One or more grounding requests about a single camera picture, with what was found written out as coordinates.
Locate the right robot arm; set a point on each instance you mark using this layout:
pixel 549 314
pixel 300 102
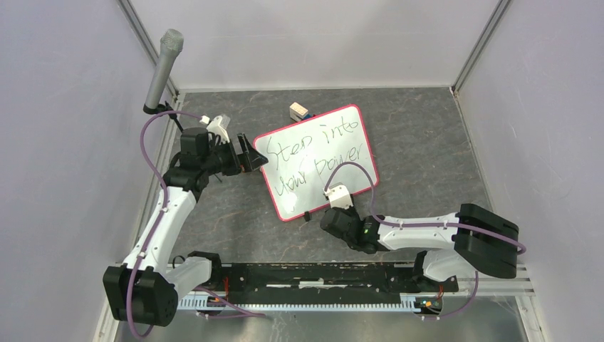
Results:
pixel 464 242

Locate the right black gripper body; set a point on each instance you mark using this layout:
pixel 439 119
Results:
pixel 350 212

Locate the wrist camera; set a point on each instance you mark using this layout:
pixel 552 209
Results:
pixel 217 128
pixel 339 196

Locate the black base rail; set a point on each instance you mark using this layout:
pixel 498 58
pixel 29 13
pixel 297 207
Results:
pixel 332 286

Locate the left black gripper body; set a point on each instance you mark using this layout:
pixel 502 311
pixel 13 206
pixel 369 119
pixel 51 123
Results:
pixel 221 158

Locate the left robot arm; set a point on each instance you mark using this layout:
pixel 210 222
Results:
pixel 142 289

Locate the pink framed whiteboard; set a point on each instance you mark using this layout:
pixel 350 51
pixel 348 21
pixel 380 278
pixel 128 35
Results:
pixel 303 157

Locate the grey microphone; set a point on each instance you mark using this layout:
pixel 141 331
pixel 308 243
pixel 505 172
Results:
pixel 171 45

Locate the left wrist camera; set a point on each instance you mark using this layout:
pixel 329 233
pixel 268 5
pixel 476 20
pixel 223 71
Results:
pixel 217 128

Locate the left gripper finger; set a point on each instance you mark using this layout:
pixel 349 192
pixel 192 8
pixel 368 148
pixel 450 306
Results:
pixel 251 161
pixel 245 147

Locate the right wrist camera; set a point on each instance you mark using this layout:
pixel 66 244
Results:
pixel 339 196

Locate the red toy block boat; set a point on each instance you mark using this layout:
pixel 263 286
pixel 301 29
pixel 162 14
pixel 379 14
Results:
pixel 299 113

